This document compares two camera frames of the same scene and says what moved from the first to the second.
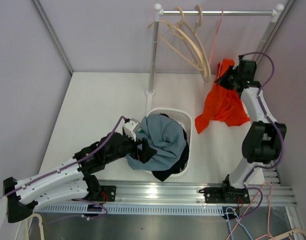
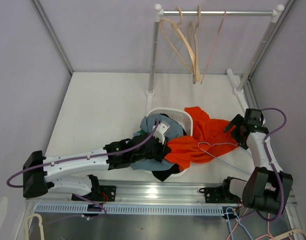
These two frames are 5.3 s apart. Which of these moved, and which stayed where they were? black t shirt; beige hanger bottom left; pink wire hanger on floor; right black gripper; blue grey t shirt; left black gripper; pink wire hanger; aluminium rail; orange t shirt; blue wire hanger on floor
Moved: right black gripper; black t shirt; pink wire hanger; left black gripper; orange t shirt
Stayed: blue grey t shirt; blue wire hanger on floor; pink wire hanger on floor; aluminium rail; beige hanger bottom left
